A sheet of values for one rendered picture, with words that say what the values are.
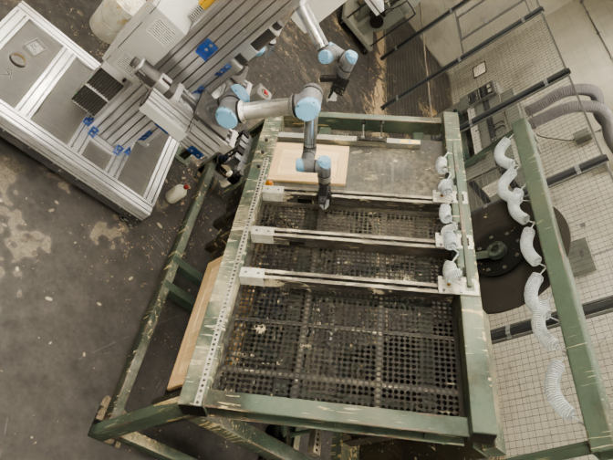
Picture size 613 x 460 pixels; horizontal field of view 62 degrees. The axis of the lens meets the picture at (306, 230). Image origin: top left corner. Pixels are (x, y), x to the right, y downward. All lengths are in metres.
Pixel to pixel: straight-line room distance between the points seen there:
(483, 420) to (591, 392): 0.50
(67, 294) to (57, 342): 0.28
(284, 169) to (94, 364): 1.59
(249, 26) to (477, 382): 1.97
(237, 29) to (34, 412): 2.14
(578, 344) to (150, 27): 2.52
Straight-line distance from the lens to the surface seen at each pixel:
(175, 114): 2.82
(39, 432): 2.97
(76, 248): 3.30
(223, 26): 2.77
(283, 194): 3.04
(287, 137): 3.50
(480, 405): 2.31
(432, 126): 3.69
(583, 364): 2.60
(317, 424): 2.36
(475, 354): 2.42
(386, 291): 2.59
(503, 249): 3.14
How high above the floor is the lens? 2.71
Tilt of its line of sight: 33 degrees down
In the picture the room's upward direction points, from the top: 63 degrees clockwise
